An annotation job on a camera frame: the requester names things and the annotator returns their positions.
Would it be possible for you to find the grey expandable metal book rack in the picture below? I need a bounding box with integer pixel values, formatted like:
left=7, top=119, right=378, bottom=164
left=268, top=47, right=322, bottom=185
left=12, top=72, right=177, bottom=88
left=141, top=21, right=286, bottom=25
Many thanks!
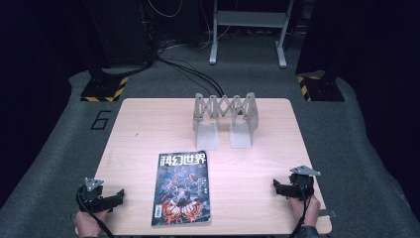
left=192, top=91, right=260, bottom=152

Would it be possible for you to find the white metal stand frame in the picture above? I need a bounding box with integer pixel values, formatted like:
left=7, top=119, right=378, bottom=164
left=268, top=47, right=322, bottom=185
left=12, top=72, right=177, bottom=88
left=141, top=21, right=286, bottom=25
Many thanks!
left=208, top=0, right=295, bottom=69

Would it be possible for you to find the person's right hand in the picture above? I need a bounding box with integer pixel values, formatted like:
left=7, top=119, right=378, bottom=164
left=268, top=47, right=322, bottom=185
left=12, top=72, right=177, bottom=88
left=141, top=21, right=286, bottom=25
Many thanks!
left=287, top=193, right=322, bottom=229

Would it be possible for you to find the dark illustrated magazine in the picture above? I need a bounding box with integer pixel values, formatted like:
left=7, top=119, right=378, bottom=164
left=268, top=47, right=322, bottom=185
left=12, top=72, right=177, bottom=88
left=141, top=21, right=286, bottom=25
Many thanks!
left=151, top=150, right=212, bottom=228

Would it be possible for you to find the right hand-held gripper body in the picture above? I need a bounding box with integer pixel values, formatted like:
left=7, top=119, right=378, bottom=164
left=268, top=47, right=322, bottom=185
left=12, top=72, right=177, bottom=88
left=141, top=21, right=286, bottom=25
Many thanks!
left=287, top=165, right=322, bottom=201

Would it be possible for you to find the black stand with striped base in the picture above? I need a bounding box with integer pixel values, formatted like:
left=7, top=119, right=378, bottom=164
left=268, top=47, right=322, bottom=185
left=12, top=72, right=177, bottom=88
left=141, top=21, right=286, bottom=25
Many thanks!
left=295, top=69, right=346, bottom=103
left=79, top=0, right=130, bottom=103

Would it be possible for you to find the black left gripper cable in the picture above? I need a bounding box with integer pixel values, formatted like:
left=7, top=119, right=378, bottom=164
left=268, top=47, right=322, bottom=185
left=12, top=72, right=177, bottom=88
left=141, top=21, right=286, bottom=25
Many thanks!
left=75, top=186, right=116, bottom=238

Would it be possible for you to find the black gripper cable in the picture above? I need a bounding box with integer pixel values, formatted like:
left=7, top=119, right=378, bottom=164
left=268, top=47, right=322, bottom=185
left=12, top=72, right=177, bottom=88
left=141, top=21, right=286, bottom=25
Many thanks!
left=75, top=186, right=116, bottom=238
left=289, top=182, right=314, bottom=238

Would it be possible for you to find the person's left hand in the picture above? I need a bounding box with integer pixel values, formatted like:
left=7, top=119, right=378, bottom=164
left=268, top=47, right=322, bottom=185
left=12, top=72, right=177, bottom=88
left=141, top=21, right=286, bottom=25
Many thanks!
left=73, top=208, right=112, bottom=238

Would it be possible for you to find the thin white hanging cable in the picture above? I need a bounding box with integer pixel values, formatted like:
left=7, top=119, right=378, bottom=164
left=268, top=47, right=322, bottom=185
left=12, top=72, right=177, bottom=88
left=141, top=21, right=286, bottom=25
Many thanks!
left=146, top=0, right=186, bottom=19

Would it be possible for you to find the black floor cable bundle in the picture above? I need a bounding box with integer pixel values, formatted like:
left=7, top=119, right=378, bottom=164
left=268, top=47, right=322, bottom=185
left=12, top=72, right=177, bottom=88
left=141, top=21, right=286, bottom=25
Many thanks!
left=154, top=54, right=226, bottom=99

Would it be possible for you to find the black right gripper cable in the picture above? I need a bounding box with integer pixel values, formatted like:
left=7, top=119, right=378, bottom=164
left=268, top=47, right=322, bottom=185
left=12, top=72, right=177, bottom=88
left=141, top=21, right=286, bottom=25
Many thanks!
left=289, top=182, right=314, bottom=238

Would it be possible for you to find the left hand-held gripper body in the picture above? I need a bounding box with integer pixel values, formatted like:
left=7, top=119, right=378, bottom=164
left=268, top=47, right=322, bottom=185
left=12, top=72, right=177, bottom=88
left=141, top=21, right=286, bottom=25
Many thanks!
left=77, top=177, right=110, bottom=213

